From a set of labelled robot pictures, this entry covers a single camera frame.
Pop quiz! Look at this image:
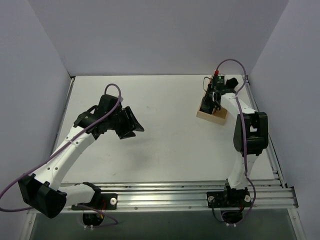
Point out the navy striped underwear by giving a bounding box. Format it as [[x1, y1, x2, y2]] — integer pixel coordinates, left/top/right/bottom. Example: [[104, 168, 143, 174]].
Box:
[[199, 93, 215, 115]]

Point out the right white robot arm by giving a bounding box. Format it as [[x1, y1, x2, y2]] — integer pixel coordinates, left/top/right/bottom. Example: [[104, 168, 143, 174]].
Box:
[[205, 74, 269, 207]]

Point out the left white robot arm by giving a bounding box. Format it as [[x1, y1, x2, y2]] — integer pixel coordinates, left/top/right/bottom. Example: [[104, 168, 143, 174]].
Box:
[[18, 94, 145, 219]]

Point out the black rolled garment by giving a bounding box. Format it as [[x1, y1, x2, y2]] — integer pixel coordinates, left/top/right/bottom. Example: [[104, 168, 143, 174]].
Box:
[[225, 77, 239, 90]]

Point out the wooden compartment tray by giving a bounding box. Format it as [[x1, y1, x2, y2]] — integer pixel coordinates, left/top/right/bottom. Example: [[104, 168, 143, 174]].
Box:
[[196, 74, 238, 126]]

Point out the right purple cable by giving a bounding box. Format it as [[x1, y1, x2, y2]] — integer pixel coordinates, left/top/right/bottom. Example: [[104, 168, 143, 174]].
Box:
[[212, 58, 257, 223]]

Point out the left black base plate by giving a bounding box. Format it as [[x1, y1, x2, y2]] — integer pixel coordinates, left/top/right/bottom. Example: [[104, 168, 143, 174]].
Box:
[[71, 193, 118, 211]]

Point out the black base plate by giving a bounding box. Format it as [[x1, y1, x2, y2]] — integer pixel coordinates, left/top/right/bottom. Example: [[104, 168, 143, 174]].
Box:
[[206, 191, 252, 209], [71, 193, 118, 211]]

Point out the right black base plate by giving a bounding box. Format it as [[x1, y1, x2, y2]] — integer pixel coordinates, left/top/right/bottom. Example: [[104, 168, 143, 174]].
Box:
[[206, 191, 252, 209]]

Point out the aluminium rail frame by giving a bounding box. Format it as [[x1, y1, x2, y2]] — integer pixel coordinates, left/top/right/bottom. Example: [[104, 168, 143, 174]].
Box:
[[21, 179, 306, 240]]

